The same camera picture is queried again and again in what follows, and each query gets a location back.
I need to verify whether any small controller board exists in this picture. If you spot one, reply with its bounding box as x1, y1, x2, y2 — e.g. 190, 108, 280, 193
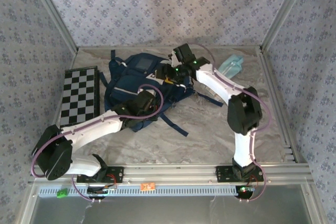
237, 185, 255, 194
86, 185, 118, 196

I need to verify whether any metal sheet panel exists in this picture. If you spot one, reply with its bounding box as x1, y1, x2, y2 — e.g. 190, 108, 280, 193
20, 185, 328, 224

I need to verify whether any folding chessboard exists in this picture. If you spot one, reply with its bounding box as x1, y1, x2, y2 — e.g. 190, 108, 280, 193
59, 66, 101, 126

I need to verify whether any navy blue backpack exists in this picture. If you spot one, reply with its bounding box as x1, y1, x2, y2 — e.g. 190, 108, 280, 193
104, 49, 224, 137

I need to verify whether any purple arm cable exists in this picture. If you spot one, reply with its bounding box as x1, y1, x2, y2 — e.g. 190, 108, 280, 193
30, 83, 165, 204
193, 43, 272, 204

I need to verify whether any aluminium front rail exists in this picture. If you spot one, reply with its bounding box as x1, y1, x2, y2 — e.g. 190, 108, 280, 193
28, 163, 314, 185

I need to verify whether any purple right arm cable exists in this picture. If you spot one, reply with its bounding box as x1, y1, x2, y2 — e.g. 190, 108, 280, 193
193, 43, 272, 204

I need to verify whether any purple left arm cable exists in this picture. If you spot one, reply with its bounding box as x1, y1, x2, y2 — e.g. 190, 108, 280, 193
30, 83, 165, 204

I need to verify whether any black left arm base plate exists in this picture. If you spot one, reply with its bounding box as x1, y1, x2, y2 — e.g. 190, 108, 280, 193
76, 166, 124, 184

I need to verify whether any aluminium corner post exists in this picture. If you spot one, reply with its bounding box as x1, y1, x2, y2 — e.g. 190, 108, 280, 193
259, 0, 313, 51
26, 0, 79, 53

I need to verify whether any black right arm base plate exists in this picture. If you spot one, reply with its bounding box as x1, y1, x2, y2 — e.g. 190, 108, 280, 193
215, 165, 264, 183

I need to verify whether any grey slotted cable duct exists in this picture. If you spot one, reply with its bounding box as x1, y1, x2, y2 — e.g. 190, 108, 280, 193
38, 185, 239, 197

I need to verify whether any light blue pencil case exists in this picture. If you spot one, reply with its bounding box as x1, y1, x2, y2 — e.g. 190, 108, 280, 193
218, 54, 244, 79

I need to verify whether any aluminium side rail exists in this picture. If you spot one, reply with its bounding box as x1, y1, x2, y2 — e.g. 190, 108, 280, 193
39, 48, 79, 166
258, 47, 308, 164

